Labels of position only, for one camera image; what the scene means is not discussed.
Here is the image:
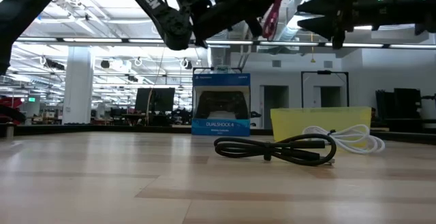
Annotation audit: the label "maroon USB-C cable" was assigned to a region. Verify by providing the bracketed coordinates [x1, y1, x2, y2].
[261, 0, 294, 42]

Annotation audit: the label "white building pillar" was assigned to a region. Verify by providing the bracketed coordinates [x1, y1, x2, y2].
[61, 45, 95, 126]

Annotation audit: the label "black arched handle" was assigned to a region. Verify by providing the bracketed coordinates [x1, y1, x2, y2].
[250, 110, 262, 127]

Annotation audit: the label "white USB-C cable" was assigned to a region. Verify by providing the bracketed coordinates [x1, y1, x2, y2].
[302, 124, 386, 155]

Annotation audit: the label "black USB-C cable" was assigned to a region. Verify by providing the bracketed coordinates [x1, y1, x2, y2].
[213, 133, 338, 167]

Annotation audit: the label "black background equipment rack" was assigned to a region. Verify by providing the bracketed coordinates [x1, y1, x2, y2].
[375, 87, 436, 120]

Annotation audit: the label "black background rig frame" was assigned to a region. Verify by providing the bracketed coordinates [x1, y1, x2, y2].
[300, 70, 350, 109]

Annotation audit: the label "dark background monitors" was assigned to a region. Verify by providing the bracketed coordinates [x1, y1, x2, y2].
[134, 87, 176, 113]

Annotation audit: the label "yellow translucent plastic bin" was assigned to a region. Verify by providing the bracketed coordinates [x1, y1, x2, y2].
[270, 106, 373, 144]

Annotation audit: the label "blue DualShock controller box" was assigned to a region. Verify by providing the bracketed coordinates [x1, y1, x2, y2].
[191, 72, 251, 138]

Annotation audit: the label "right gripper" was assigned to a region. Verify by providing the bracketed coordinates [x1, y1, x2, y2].
[296, 0, 415, 50]

